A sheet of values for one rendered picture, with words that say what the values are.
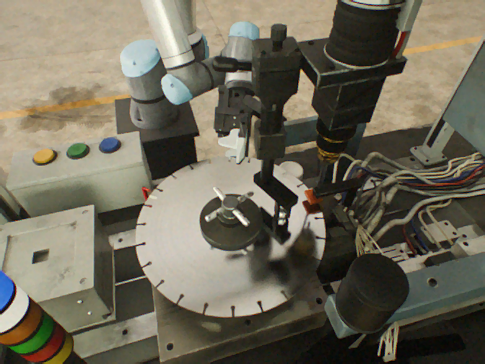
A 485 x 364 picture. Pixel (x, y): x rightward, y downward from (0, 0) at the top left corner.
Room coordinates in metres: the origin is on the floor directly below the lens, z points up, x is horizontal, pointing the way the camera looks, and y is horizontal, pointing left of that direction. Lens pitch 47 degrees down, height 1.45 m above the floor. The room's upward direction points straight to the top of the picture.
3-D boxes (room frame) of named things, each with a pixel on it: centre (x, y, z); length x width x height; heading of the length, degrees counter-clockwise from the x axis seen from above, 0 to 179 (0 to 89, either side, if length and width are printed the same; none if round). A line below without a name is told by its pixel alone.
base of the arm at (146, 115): (0.92, 0.29, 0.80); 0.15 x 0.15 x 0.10
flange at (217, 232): (0.35, 0.02, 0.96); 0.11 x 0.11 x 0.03
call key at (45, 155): (0.56, 0.45, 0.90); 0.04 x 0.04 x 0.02
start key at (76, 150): (0.58, 0.38, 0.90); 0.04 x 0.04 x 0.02
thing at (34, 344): (0.14, 0.24, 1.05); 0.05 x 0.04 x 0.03; 16
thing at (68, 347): (0.14, 0.24, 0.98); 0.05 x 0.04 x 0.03; 16
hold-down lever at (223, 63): (0.41, 0.00, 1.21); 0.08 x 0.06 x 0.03; 106
